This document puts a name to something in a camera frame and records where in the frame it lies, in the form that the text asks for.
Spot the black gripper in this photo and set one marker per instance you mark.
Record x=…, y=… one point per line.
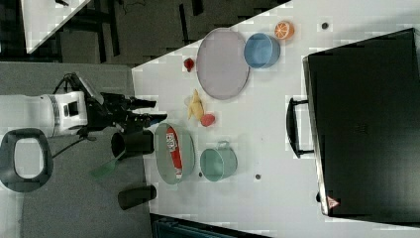
x=115, y=110

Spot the red plush ketchup bottle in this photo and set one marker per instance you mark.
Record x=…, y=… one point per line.
x=173, y=147

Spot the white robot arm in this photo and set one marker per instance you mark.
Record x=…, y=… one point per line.
x=75, y=113

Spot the green oval strainer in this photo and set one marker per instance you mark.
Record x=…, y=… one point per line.
x=164, y=162

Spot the yellow peeled banana toy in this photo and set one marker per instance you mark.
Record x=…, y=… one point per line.
x=194, y=106

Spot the pink round fruit toy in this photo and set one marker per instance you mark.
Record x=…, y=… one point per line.
x=207, y=120

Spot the red strawberry toy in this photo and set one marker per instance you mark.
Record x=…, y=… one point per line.
x=189, y=64

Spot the green metal bucket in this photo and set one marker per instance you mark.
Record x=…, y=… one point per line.
x=218, y=163

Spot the grey round plate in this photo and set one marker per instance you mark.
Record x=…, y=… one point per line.
x=220, y=64

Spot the white side table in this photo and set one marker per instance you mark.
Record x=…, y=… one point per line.
x=42, y=18

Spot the blue bowl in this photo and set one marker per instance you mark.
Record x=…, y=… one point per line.
x=261, y=51

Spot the orange half toy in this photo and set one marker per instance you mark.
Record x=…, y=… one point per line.
x=284, y=30

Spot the black toaster oven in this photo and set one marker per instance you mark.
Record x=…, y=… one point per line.
x=363, y=103

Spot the black cylinder upper post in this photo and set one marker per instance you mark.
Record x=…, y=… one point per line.
x=133, y=144

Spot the black cylinder post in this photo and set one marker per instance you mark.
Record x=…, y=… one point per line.
x=135, y=196
x=133, y=144

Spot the black cylinder lower post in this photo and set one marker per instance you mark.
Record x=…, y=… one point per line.
x=135, y=196

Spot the grey toilet-seat-shaped frame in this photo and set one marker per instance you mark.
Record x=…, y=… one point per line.
x=26, y=160

